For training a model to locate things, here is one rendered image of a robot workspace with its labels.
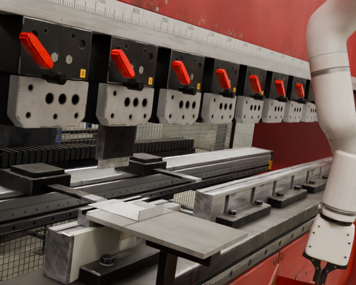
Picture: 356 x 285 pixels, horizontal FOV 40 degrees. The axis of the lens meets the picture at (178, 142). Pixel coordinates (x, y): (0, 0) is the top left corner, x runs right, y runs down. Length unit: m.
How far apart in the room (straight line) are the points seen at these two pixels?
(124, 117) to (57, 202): 0.39
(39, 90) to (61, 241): 0.31
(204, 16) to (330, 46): 0.30
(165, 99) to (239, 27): 0.37
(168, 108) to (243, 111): 0.40
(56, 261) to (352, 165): 0.68
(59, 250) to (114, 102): 0.29
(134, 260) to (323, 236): 0.46
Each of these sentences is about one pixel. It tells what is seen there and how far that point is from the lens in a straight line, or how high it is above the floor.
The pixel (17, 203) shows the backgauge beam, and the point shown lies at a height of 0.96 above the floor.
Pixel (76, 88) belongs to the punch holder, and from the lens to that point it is 0.85.
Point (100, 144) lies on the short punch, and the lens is 0.98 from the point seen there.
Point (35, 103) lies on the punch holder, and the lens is 0.79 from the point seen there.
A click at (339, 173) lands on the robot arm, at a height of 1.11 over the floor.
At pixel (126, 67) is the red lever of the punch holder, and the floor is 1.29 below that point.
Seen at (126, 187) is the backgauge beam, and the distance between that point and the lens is 1.47.
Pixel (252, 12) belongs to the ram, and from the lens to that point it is 1.42.
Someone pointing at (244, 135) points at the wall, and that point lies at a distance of 9.10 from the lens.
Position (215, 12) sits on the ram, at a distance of 1.23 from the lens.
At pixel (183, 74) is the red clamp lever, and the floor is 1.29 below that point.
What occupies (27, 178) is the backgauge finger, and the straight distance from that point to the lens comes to 1.13.
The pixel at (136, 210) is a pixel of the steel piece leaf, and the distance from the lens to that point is 1.02.
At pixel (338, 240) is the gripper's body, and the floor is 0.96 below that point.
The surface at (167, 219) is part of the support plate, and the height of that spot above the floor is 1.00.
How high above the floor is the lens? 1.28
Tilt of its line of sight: 7 degrees down
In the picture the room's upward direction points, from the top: 7 degrees clockwise
